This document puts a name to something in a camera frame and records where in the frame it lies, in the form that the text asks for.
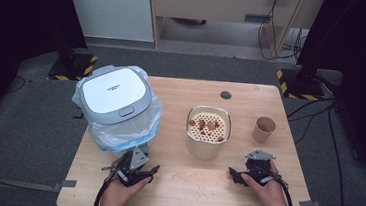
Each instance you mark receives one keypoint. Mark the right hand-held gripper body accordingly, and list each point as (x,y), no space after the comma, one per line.
(259,166)

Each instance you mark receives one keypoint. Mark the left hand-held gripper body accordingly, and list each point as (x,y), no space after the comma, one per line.
(139,159)

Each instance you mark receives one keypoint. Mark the translucent blue-white plastic bin liner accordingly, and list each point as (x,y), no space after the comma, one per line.
(129,135)

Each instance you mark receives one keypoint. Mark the brown paper cup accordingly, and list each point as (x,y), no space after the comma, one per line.
(260,135)

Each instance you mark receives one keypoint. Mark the beige container with perforated strainer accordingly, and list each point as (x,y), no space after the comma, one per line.
(205,148)

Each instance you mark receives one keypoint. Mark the white grey lidded trash bin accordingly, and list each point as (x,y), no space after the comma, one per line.
(115,90)

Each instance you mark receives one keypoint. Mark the person's left hand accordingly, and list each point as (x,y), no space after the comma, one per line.
(118,192)

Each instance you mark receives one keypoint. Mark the person's right hand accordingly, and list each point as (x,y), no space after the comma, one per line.
(271,194)

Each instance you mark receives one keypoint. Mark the pile of food scraps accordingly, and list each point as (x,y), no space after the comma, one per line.
(211,125)

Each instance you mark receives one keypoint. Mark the black stand with striped base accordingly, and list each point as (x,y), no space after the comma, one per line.
(301,86)
(73,66)

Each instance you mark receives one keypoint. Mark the white cabinet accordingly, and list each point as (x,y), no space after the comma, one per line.
(112,6)

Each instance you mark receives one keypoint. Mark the dark curtain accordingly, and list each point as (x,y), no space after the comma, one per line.
(17,18)
(360,38)

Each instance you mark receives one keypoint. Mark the light wooden desk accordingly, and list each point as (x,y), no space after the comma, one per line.
(213,5)

